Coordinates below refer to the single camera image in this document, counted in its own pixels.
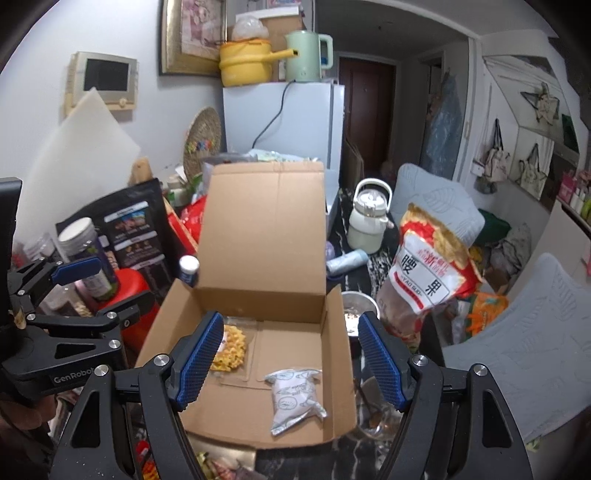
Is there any wall intercom panel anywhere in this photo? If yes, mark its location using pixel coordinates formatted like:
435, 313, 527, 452
64, 52, 139, 116

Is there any yellow pot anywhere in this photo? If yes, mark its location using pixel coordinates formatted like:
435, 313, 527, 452
218, 39, 296, 88

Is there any orange snack bag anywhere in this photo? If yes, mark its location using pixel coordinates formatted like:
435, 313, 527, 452
466, 293, 509, 335

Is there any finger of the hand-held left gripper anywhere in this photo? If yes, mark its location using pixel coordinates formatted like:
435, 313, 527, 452
7, 256, 103, 319
25, 291, 156, 352

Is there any yellow snack packet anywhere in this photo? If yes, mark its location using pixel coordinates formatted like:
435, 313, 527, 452
210, 323, 250, 374

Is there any grey leaf-pattern cushion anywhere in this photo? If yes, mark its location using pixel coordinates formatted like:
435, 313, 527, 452
390, 163, 485, 250

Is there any brown door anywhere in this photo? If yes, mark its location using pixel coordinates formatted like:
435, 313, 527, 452
338, 56, 397, 171

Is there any green electric kettle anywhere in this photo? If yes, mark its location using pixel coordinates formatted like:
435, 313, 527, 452
283, 30, 334, 84

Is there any white fridge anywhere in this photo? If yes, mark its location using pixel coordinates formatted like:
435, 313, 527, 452
222, 80, 346, 190

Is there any black power cable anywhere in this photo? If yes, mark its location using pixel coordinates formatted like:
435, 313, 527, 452
252, 80, 296, 151

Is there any green cloth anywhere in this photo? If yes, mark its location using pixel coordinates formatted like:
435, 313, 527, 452
478, 210, 511, 245

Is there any row of cosmetic bottles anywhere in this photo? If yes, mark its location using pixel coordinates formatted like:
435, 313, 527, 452
556, 171, 591, 213

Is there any brown cardboard box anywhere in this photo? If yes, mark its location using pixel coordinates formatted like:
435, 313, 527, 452
134, 161, 358, 450

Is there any metal bowl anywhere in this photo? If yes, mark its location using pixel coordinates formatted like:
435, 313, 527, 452
342, 291, 379, 337

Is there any large red nut bag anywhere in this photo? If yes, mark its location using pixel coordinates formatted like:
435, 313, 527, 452
376, 203, 483, 344

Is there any framed picture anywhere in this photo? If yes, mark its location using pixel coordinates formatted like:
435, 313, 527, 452
159, 0, 228, 77

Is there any hanging blue garment cover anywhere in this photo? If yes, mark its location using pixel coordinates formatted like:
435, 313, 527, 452
425, 74, 462, 178

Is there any white snack packet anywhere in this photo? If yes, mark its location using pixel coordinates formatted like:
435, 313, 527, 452
264, 368, 328, 437

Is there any round woven tray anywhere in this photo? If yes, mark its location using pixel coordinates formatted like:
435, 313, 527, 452
183, 107, 222, 181

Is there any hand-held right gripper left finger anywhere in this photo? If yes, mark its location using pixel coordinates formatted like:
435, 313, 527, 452
48, 310, 227, 480

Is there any light blue towel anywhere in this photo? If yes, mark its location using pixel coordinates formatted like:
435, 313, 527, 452
441, 253, 583, 444

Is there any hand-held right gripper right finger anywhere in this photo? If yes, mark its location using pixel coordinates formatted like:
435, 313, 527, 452
358, 311, 541, 480

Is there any canvas tote bag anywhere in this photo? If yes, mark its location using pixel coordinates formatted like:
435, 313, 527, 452
472, 119, 511, 183
517, 143, 555, 201

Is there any black printed pouch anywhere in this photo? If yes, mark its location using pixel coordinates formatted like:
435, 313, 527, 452
55, 179, 185, 296

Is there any pile of snack packets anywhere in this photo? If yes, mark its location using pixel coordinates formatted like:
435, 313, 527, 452
139, 452, 257, 480

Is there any tall cardboard carton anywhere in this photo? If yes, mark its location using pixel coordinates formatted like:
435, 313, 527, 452
268, 16, 305, 81

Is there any pale blue bottle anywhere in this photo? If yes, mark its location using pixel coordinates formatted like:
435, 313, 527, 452
326, 249, 369, 278

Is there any clear plastic bag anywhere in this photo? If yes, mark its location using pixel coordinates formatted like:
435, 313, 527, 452
231, 14, 269, 42

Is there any jar with white lid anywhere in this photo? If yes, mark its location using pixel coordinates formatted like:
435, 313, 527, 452
58, 217, 118, 303

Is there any small white-capped bottle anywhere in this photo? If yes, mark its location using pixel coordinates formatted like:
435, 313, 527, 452
179, 255, 201, 287

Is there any white foam board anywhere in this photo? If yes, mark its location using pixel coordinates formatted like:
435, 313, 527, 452
21, 90, 141, 241

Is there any red plastic container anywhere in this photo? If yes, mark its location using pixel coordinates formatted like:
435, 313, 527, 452
97, 268, 160, 365

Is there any red packaging bag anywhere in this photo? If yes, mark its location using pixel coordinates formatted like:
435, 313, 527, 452
178, 194, 208, 259

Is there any clear glass mug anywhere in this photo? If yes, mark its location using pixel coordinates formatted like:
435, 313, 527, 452
355, 376, 407, 437

